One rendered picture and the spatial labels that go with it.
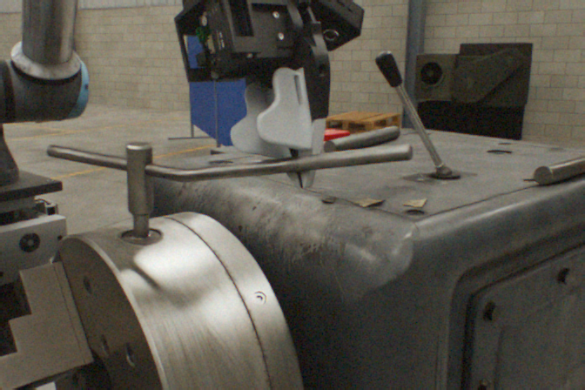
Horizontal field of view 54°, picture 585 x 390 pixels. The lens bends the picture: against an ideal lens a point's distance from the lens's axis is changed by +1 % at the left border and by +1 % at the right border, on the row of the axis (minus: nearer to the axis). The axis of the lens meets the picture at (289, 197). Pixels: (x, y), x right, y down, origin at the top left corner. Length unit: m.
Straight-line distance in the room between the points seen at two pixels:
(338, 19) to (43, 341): 0.39
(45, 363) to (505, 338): 0.45
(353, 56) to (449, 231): 11.08
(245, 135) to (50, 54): 0.70
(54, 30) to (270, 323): 0.72
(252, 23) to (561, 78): 10.11
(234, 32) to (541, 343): 0.50
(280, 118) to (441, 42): 10.51
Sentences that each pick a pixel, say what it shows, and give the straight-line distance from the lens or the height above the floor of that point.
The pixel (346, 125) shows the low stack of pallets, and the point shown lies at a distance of 8.35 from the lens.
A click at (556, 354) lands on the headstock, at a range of 0.79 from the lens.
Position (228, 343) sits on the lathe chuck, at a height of 1.17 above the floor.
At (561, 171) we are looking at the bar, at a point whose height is 1.27.
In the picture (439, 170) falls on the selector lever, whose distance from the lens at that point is 0.70.
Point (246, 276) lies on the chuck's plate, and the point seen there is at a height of 1.21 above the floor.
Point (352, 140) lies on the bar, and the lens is 0.85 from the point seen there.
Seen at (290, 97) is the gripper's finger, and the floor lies 1.37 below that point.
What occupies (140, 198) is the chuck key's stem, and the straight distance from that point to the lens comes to 0.52.
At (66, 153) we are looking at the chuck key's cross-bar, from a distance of 0.56.
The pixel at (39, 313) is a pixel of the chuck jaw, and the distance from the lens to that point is 0.60.
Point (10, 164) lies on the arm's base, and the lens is 1.20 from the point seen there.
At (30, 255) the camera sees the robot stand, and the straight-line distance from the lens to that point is 1.07.
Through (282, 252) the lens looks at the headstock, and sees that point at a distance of 0.56.
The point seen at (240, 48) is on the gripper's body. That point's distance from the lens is 0.41.
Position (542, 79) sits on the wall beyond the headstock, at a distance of 10.52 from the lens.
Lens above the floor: 1.40
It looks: 14 degrees down
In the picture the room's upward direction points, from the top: straight up
